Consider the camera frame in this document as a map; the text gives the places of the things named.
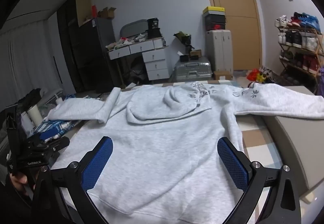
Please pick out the white drawer desk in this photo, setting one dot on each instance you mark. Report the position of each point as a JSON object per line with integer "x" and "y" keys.
{"x": 154, "y": 62}

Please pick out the desk clutter pile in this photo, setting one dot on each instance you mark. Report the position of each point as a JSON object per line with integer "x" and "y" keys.
{"x": 124, "y": 41}

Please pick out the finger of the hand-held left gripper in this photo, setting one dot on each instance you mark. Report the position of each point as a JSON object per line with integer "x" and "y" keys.
{"x": 59, "y": 144}
{"x": 48, "y": 135}

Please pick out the white curtain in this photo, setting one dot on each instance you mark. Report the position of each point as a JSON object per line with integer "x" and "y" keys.
{"x": 25, "y": 62}

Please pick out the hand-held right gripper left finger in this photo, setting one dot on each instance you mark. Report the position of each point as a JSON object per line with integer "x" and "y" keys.
{"x": 97, "y": 163}

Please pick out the black shoe box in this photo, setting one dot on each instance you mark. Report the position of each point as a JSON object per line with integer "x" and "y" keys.
{"x": 215, "y": 21}

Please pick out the red yellow toy pile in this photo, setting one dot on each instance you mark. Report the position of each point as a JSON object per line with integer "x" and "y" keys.
{"x": 254, "y": 76}

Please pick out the small brown box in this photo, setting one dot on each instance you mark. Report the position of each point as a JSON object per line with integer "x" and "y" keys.
{"x": 195, "y": 54}

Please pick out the light grey hoodie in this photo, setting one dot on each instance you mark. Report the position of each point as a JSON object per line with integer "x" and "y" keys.
{"x": 162, "y": 143}

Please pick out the yellow lidded shoe box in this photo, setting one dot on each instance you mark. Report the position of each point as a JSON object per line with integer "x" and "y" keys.
{"x": 214, "y": 10}

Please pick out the small black box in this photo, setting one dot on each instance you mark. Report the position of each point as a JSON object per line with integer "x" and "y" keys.
{"x": 184, "y": 58}

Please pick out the white cylinder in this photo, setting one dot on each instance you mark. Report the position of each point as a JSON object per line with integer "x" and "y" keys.
{"x": 35, "y": 115}

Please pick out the person's left hand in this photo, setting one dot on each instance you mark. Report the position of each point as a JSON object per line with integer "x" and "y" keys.
{"x": 17, "y": 180}

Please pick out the red box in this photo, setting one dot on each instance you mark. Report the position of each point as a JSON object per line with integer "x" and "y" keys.
{"x": 94, "y": 11}

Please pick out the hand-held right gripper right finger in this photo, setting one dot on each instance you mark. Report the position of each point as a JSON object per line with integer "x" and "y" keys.
{"x": 232, "y": 165}

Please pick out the grey arched mirror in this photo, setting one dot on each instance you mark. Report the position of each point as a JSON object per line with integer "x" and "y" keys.
{"x": 131, "y": 27}

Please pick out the white upright suitcase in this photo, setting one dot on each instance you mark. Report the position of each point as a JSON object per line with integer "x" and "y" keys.
{"x": 219, "y": 51}

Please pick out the black wrapped bouquet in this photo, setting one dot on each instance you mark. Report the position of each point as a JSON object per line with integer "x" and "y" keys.
{"x": 183, "y": 39}

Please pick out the open cardboard boxes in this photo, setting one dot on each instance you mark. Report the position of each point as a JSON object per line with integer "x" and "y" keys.
{"x": 107, "y": 13}

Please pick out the silver suitcase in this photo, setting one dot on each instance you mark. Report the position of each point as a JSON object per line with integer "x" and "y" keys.
{"x": 192, "y": 70}

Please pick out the large cardboard sheet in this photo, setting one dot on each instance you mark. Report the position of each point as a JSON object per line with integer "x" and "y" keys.
{"x": 83, "y": 8}

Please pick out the wooden shoe rack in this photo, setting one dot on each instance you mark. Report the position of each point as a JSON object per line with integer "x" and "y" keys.
{"x": 301, "y": 44}

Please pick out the blue plaid shirt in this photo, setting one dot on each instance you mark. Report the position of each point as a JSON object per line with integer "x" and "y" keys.
{"x": 55, "y": 127}

